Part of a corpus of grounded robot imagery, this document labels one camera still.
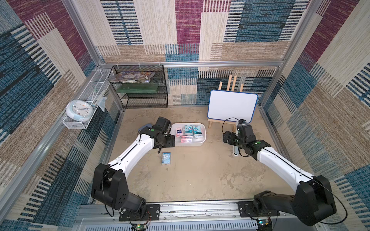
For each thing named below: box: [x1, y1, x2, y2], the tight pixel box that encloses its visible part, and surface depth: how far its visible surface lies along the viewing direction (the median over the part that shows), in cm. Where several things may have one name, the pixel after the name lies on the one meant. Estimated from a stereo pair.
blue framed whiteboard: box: [207, 89, 259, 124], surface depth 95 cm
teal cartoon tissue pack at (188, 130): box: [184, 124, 193, 136], surface depth 101 cm
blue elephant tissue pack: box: [161, 152, 172, 165], surface depth 91 cm
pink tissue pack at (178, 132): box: [175, 127, 184, 139], surface depth 104 cm
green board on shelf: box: [116, 83, 160, 93], surface depth 103 cm
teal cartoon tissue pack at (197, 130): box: [193, 125, 203, 137], surface depth 101 cm
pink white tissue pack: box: [180, 135, 194, 143], surface depth 93 cm
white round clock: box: [66, 99, 94, 122], surface depth 68 cm
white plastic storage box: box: [171, 122, 207, 147], surface depth 101 cm
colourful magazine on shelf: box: [107, 71, 156, 83], surface depth 83 cm
